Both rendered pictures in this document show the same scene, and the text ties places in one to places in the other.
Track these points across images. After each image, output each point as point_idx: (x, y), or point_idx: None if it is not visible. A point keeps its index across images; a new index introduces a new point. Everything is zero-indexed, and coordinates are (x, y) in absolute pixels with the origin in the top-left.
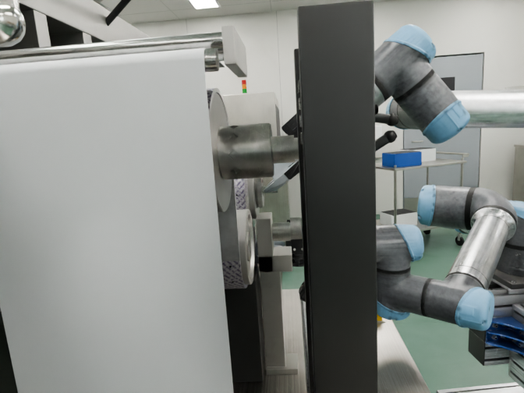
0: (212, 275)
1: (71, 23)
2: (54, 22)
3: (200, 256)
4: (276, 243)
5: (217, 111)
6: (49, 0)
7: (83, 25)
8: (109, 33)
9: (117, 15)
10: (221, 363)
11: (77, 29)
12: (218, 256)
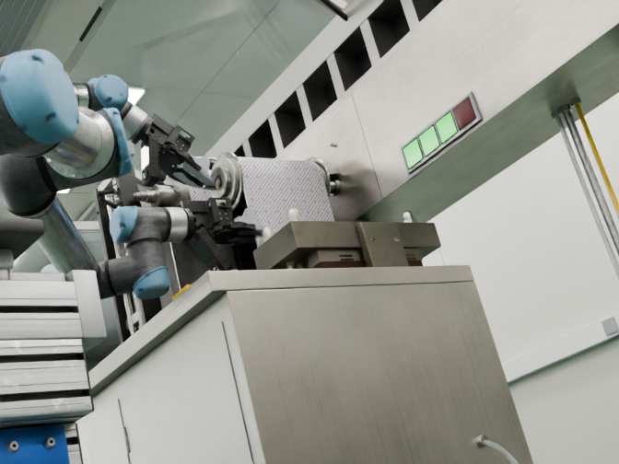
0: (168, 253)
1: (316, 67)
2: (313, 75)
3: (169, 246)
4: (240, 220)
5: (169, 182)
6: (301, 72)
7: (324, 54)
8: (349, 25)
9: (336, 12)
10: (174, 287)
11: (321, 63)
12: (163, 246)
